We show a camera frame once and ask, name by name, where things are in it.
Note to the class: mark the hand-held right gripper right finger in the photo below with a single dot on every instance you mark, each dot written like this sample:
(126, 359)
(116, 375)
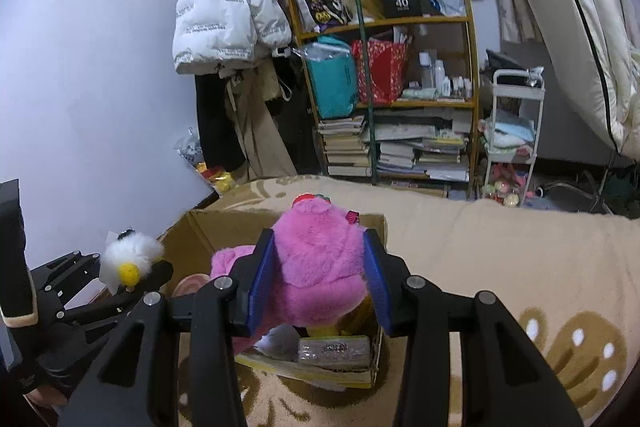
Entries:
(380, 287)

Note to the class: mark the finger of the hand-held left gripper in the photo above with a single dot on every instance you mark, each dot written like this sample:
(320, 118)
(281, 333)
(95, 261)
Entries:
(95, 314)
(65, 272)

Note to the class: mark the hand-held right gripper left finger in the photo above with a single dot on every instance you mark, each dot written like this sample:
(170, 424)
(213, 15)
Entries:
(260, 287)

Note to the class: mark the pink plush bear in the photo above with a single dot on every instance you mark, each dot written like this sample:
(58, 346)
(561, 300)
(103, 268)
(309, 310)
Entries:
(310, 257)

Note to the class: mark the printed cardboard box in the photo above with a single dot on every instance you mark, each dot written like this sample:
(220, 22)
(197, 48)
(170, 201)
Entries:
(225, 227)

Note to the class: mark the white fluffy plush toy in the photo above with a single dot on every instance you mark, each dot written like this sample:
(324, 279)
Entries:
(135, 249)

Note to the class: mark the white soft item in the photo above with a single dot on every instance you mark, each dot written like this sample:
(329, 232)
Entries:
(277, 342)

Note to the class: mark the pink swirl round plush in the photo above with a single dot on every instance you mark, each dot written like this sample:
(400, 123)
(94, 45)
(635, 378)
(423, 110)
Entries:
(192, 284)

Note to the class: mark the grey wrapped packet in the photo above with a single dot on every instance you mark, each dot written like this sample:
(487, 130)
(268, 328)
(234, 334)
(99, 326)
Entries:
(332, 351)

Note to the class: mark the beige flower blanket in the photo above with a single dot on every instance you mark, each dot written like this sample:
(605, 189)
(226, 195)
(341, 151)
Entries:
(500, 247)

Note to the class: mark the large stack of books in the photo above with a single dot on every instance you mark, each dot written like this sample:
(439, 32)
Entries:
(425, 152)

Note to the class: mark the small stack of books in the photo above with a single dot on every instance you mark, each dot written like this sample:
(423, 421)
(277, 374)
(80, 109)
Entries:
(345, 147)

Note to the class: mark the clear plastic bag of items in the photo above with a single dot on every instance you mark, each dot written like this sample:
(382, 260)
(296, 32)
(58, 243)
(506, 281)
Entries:
(192, 152)

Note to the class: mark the beige trousers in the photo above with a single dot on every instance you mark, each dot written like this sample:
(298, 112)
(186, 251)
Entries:
(260, 132)

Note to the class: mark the pile of small plush toys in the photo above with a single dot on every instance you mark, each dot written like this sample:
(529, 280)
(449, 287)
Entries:
(505, 189)

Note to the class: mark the dark hanging garment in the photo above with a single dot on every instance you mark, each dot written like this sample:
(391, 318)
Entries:
(297, 127)

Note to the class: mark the black coat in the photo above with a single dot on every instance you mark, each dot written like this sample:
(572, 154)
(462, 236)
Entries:
(217, 122)

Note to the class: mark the green pole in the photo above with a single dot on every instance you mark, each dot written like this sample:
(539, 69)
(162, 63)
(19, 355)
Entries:
(367, 107)

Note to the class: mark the light blue pillow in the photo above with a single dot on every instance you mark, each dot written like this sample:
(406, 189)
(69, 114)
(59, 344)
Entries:
(507, 132)

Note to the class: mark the teal bag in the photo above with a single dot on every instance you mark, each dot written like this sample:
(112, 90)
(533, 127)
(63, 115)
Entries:
(330, 82)

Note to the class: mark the red patterned bag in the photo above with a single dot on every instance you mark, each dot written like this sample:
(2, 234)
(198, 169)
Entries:
(382, 72)

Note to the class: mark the group of small white bottles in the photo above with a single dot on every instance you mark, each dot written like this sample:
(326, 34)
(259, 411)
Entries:
(440, 77)

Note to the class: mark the white trolley cart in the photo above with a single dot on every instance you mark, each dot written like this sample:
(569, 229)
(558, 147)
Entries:
(537, 107)

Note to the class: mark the wooden shelf rack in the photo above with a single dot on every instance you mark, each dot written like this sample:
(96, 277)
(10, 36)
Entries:
(415, 21)

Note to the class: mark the white puffer jacket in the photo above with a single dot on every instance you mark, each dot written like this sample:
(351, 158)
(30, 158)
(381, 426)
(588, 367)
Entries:
(220, 7)

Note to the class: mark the cream reclining chair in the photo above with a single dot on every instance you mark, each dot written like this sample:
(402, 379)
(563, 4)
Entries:
(560, 7)

